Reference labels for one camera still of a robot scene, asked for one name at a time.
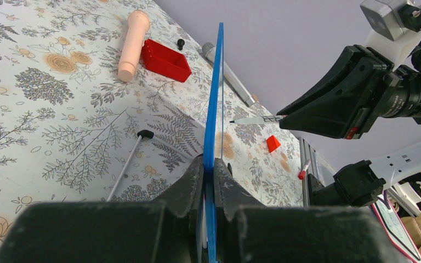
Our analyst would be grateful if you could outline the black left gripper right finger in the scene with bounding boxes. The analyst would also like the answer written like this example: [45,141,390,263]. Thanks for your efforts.
[214,159,408,262]

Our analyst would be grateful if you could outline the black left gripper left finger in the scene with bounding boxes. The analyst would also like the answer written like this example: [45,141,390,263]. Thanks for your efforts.
[0,156,203,262]

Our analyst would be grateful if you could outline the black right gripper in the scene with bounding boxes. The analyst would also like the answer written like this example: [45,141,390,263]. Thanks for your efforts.
[278,44,394,140]

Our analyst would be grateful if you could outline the green whiteboard marker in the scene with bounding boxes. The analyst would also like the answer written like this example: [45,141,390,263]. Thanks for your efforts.
[230,115,287,124]

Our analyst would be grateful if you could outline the blue framed whiteboard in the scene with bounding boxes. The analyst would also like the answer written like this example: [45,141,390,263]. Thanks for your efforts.
[107,22,235,263]

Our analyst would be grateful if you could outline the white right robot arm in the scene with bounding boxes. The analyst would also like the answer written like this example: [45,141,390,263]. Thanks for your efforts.
[279,44,421,207]

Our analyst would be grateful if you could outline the red triangular block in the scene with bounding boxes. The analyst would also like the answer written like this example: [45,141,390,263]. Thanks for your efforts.
[266,135,281,153]

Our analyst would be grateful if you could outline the red capped marker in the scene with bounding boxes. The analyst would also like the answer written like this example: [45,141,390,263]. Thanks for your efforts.
[298,160,311,180]

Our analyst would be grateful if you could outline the silver microphone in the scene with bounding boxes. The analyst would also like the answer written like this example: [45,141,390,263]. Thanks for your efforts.
[201,42,256,107]

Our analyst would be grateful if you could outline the floral patterned table mat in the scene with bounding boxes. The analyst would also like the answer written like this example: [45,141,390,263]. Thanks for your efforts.
[0,0,306,263]

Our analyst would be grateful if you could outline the black small bolt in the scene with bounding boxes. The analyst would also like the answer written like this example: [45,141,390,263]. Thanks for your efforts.
[177,39,185,50]

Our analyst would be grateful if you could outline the pink microphone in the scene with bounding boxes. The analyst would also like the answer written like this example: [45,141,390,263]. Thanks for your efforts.
[117,10,150,82]

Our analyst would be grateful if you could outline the red rectangular frame block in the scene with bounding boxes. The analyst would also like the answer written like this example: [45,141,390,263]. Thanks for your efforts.
[141,39,191,83]

